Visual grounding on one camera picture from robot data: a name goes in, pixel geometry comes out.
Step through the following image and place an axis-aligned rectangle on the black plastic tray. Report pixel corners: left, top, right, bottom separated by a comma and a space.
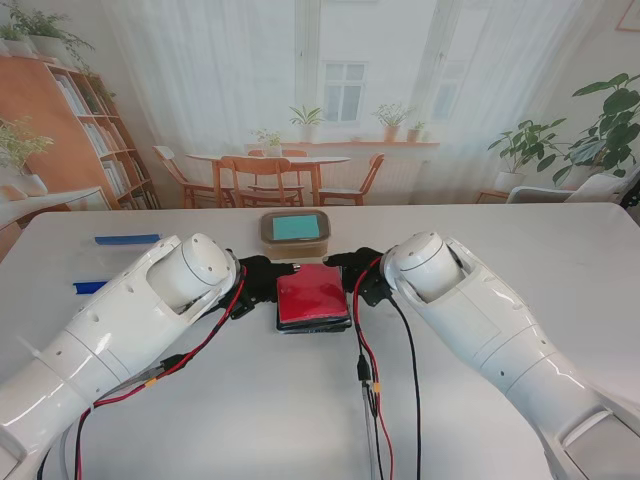
274, 265, 353, 335

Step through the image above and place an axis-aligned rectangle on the clear lid with teal label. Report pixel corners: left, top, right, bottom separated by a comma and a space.
259, 210, 333, 246

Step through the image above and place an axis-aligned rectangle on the arm red black cable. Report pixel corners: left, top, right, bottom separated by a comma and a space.
37, 267, 259, 480
352, 259, 424, 480

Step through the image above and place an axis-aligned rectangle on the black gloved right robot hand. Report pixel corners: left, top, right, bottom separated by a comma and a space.
323, 246, 386, 296

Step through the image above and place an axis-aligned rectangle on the right arm red black cable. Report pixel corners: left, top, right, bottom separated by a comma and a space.
352, 259, 424, 480

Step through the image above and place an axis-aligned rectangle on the clear container with blue clips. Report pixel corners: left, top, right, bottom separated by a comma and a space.
72, 233, 169, 298

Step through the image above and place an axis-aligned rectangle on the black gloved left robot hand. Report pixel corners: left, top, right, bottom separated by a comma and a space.
232, 254, 303, 311

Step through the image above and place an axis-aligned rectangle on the left arm red black cable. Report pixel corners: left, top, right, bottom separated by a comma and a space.
37, 267, 259, 480

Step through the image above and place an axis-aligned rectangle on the black equipment piece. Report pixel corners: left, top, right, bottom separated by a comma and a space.
618, 172, 640, 212

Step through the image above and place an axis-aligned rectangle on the brown paper food container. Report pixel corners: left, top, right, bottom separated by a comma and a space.
259, 209, 333, 262

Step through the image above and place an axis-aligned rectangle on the red container lid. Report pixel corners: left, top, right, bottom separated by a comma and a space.
275, 263, 350, 324

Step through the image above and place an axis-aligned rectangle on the printed room scene backdrop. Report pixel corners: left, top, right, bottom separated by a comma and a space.
0, 0, 640, 264

